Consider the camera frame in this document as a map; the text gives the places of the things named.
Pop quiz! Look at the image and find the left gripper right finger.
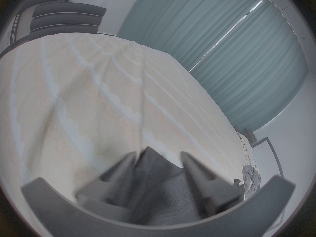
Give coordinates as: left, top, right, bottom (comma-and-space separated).
181, 151, 244, 219

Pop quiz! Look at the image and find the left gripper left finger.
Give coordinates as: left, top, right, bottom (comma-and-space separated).
76, 151, 138, 209

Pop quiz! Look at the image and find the black T-shirt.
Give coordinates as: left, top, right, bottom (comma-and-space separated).
106, 146, 245, 225

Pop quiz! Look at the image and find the bed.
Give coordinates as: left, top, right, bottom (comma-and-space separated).
0, 32, 283, 222

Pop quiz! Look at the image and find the grey knit garment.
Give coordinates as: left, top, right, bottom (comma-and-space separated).
241, 164, 262, 197

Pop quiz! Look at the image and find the white printed pillow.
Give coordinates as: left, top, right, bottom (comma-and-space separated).
237, 132, 258, 168

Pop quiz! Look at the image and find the grey bedside table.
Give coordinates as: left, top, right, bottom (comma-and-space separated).
233, 126, 257, 143

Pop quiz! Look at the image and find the blue-green curtain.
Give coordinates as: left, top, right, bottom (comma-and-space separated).
189, 0, 310, 130
118, 0, 266, 72

